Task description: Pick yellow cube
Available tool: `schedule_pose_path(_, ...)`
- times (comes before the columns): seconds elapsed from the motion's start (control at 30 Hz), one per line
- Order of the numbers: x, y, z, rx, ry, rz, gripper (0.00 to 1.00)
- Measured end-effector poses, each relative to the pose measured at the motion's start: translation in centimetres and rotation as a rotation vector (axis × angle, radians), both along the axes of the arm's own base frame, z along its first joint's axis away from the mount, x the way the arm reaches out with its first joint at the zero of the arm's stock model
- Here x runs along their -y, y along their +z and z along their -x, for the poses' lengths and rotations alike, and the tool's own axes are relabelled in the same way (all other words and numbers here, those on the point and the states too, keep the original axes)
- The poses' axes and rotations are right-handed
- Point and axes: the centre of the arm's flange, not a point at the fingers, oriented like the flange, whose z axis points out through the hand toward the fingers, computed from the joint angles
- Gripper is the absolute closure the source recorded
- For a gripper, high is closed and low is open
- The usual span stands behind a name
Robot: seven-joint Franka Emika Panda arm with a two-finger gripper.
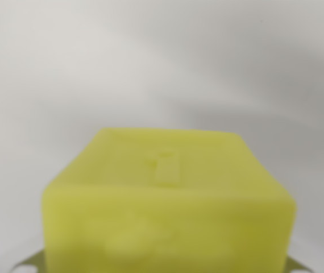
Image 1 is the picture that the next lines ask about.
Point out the yellow cube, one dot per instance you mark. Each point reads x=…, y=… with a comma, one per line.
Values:
x=167, y=204

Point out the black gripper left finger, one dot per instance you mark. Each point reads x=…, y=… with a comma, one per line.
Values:
x=28, y=263

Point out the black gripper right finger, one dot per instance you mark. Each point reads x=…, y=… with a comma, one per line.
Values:
x=297, y=266

